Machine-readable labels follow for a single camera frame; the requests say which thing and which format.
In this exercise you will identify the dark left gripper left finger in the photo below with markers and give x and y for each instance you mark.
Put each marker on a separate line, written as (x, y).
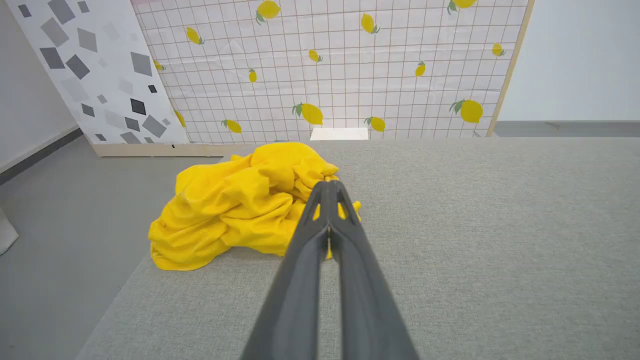
(295, 290)

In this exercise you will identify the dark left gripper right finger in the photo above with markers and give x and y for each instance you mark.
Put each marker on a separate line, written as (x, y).
(365, 300)

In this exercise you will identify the yellow cat-face t-shirt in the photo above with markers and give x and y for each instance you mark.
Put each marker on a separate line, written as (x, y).
(225, 215)

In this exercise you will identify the small white sheet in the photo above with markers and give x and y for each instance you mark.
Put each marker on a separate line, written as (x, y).
(340, 134)

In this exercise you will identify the light wooden base strip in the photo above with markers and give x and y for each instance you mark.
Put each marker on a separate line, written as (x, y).
(150, 150)

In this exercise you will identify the lemon print grid board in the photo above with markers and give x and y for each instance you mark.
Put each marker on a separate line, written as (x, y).
(350, 85)

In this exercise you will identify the white object at floor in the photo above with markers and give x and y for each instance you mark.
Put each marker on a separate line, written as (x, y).
(6, 232)

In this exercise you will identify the grey terrazzo print board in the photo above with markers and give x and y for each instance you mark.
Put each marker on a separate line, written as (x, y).
(100, 65)

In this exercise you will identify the dark wall skirting strip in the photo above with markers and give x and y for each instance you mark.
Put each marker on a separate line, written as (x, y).
(35, 157)

